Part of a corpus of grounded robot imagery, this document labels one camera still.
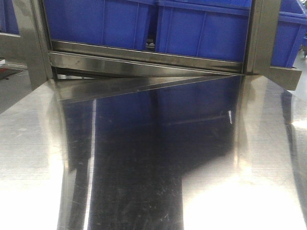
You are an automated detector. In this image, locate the blue bin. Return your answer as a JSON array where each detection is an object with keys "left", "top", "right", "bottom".
[
  {"left": 44, "top": 0, "right": 156, "bottom": 50},
  {"left": 155, "top": 0, "right": 250, "bottom": 62},
  {"left": 271, "top": 0, "right": 307, "bottom": 68}
]

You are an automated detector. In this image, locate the blue bin behind centre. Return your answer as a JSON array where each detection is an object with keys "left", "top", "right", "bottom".
[{"left": 155, "top": 0, "right": 250, "bottom": 62}]

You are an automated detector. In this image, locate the blue bin far right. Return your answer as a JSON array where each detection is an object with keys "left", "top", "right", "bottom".
[{"left": 271, "top": 0, "right": 307, "bottom": 68}]

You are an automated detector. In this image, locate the stainless steel shelf frame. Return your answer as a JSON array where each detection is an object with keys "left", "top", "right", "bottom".
[{"left": 0, "top": 0, "right": 302, "bottom": 91}]

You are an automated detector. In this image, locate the blue bin behind left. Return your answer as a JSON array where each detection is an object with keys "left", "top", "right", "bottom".
[{"left": 44, "top": 0, "right": 156, "bottom": 50}]

